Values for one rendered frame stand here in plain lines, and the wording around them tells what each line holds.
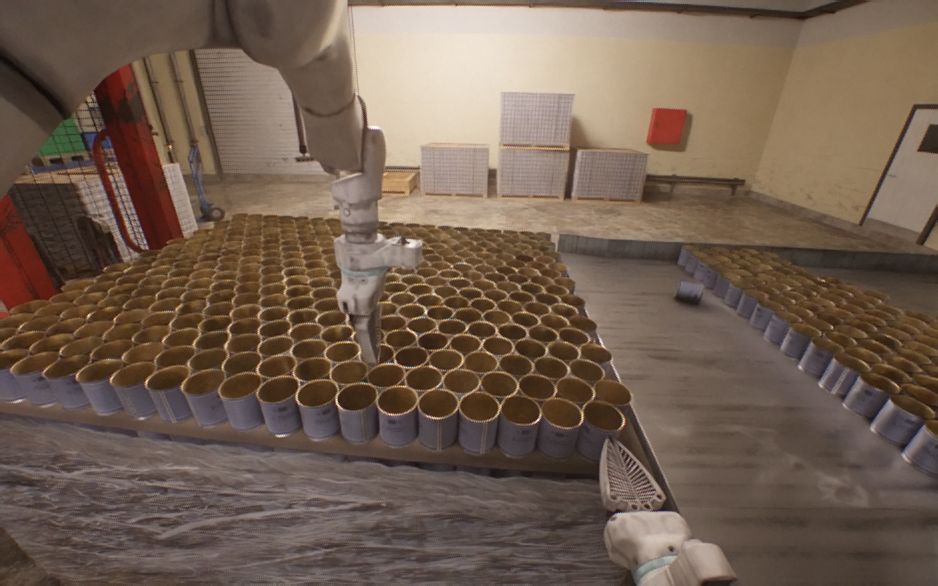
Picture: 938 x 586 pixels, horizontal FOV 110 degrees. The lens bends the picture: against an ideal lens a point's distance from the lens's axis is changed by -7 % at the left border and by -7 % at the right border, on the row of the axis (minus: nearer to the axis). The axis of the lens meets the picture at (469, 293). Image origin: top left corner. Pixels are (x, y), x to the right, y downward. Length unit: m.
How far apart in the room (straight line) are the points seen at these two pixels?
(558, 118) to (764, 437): 7.39
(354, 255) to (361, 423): 0.28
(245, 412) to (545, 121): 7.60
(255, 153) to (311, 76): 10.94
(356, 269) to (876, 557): 0.89
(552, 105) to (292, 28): 7.76
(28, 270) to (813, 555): 1.81
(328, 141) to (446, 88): 9.15
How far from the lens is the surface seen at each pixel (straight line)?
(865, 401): 1.14
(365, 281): 0.59
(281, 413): 0.70
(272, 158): 11.08
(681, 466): 0.80
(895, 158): 9.18
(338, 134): 0.45
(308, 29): 0.25
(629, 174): 8.44
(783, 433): 0.99
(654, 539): 0.54
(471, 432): 0.63
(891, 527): 0.93
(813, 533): 0.84
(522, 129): 7.90
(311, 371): 0.78
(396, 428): 0.64
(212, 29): 0.23
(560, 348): 0.82
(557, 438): 0.64
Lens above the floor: 1.63
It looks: 27 degrees down
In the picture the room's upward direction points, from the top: 1 degrees clockwise
